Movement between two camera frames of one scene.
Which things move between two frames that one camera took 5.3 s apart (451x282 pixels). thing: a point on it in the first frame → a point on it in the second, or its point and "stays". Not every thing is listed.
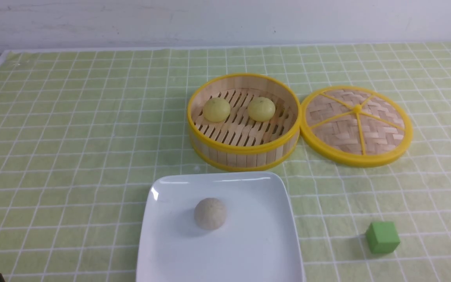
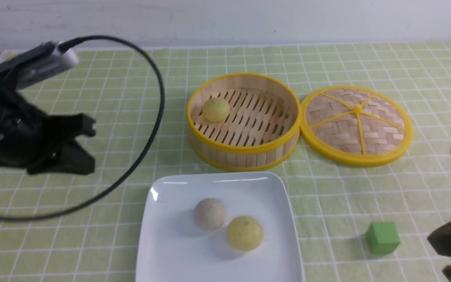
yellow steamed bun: x=216 y=109 stays
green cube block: x=382 y=237 stays
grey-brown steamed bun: x=210 y=213 stays
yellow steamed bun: x=261 y=109 → x=245 y=233
